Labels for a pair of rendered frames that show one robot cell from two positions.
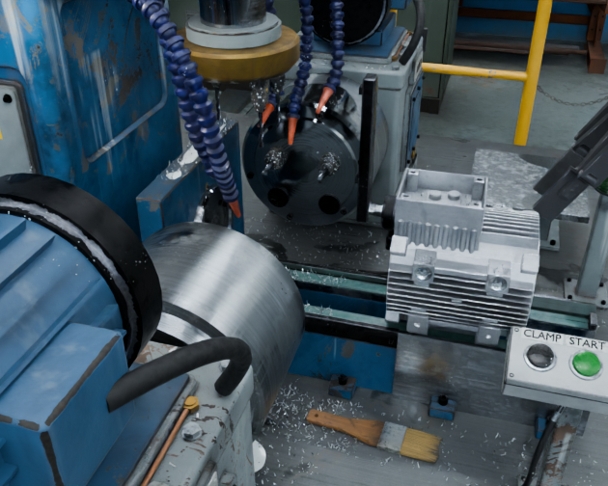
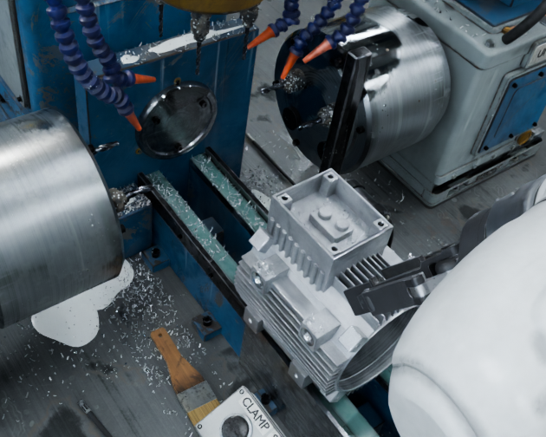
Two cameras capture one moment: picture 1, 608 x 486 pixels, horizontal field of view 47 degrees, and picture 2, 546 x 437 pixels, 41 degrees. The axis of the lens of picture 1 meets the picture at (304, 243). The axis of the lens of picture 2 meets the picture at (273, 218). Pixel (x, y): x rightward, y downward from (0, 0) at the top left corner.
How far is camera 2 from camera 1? 0.57 m
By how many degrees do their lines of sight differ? 27
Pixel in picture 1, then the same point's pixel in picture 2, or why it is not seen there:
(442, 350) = (273, 357)
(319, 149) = (331, 95)
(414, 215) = (282, 221)
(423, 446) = not seen: hidden behind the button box
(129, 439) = not seen: outside the picture
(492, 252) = (334, 303)
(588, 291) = not seen: hidden behind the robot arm
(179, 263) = (0, 152)
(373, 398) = (223, 354)
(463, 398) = (282, 410)
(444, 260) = (289, 281)
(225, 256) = (45, 166)
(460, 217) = (315, 251)
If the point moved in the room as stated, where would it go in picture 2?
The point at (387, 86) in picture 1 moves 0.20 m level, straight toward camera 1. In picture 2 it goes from (471, 59) to (397, 105)
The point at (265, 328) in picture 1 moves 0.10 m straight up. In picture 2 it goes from (35, 247) to (25, 187)
